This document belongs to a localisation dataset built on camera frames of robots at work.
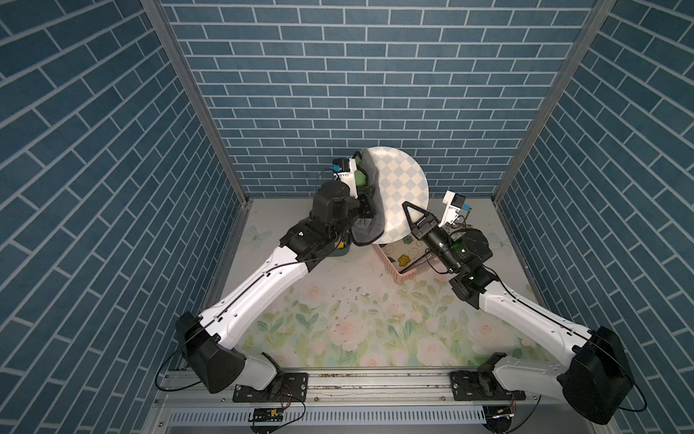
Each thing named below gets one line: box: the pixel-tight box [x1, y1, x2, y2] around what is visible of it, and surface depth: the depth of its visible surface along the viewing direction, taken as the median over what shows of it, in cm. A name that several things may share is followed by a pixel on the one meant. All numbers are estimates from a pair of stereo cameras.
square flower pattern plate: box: [377, 232, 429, 273], surface depth 101 cm
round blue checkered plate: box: [365, 145, 430, 246], surface depth 69 cm
